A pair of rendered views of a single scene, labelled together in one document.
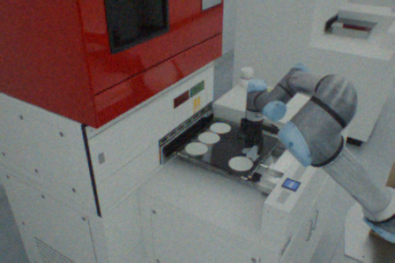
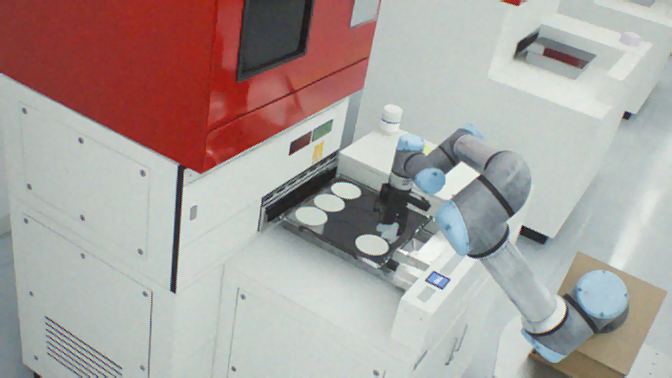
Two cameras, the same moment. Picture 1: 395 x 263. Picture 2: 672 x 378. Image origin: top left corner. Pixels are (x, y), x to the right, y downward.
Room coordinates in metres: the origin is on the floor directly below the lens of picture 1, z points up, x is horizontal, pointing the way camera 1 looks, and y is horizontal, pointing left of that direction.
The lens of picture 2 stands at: (-0.46, 0.17, 2.13)
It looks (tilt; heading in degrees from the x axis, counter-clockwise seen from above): 31 degrees down; 353
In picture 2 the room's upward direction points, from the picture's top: 11 degrees clockwise
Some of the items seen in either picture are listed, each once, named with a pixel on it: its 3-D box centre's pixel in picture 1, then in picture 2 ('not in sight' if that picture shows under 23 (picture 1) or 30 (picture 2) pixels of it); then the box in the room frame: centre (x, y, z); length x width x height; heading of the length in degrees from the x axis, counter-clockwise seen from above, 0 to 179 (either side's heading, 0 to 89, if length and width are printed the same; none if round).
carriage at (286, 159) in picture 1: (285, 167); (430, 257); (1.30, -0.38, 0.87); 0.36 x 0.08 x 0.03; 147
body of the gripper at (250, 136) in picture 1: (251, 131); (393, 202); (1.30, -0.22, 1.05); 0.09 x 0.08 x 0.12; 110
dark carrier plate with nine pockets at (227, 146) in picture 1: (229, 145); (357, 216); (1.43, -0.14, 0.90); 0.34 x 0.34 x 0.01; 57
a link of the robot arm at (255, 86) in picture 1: (257, 95); (408, 155); (1.30, -0.23, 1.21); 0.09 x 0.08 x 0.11; 22
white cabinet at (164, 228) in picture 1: (249, 221); (367, 331); (1.44, -0.27, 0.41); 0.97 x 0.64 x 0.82; 147
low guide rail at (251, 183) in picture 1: (227, 173); (351, 256); (1.30, -0.13, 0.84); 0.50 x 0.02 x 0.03; 57
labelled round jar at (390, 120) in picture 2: (246, 77); (390, 120); (1.94, -0.27, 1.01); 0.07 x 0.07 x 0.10
